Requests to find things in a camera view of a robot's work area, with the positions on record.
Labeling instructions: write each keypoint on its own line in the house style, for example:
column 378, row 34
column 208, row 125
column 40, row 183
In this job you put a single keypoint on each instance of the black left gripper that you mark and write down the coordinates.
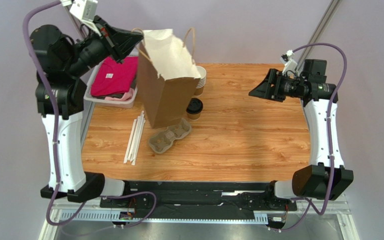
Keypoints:
column 116, row 41

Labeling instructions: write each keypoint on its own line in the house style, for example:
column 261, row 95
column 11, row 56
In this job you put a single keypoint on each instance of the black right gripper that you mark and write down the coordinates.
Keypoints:
column 275, row 86

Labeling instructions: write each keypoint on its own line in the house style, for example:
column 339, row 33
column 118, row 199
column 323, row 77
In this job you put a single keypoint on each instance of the brown paper bag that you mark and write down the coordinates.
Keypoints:
column 167, row 74

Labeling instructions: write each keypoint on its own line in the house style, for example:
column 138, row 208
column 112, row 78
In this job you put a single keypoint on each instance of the black plastic cup lid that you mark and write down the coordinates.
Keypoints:
column 195, row 106

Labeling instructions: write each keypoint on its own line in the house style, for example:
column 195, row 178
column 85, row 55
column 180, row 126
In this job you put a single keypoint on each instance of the brown paper coffee cup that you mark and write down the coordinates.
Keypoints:
column 194, row 116

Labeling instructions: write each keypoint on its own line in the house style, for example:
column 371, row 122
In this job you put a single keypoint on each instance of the single cardboard cup carrier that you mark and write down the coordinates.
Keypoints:
column 164, row 140

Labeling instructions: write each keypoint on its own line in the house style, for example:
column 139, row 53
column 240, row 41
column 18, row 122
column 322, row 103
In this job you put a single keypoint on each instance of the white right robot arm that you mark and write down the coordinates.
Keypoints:
column 325, row 176

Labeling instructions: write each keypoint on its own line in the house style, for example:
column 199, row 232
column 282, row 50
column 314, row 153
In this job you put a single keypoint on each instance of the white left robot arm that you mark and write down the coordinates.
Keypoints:
column 60, row 102

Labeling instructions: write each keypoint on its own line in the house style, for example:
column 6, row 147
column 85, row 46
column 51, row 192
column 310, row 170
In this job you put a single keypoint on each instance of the pink folded cloth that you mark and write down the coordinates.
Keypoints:
column 113, row 78

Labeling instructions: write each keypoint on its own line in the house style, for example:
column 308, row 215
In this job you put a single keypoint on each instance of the white plastic basket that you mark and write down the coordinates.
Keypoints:
column 123, row 101

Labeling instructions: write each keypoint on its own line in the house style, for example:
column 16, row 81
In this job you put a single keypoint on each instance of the stack of paper cups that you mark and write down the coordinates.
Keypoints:
column 201, row 84

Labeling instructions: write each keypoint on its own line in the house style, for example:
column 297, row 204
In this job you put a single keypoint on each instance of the white paper straw bundle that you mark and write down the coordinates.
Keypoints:
column 134, row 139

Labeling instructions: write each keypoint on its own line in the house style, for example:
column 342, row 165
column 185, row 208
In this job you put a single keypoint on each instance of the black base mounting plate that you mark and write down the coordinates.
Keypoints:
column 189, row 200

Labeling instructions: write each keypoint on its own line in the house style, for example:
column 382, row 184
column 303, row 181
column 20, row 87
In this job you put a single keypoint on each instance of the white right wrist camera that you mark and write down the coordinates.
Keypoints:
column 288, row 60

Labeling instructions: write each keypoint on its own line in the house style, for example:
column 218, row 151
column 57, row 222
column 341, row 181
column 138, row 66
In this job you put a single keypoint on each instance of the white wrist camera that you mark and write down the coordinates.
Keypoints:
column 84, row 10
column 288, row 60

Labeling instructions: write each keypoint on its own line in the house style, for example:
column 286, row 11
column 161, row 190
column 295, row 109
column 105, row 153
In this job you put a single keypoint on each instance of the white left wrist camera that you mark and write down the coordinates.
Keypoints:
column 84, row 10

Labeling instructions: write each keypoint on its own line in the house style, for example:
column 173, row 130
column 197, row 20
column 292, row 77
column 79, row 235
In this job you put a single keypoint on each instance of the aluminium frame rail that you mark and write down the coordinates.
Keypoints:
column 198, row 222

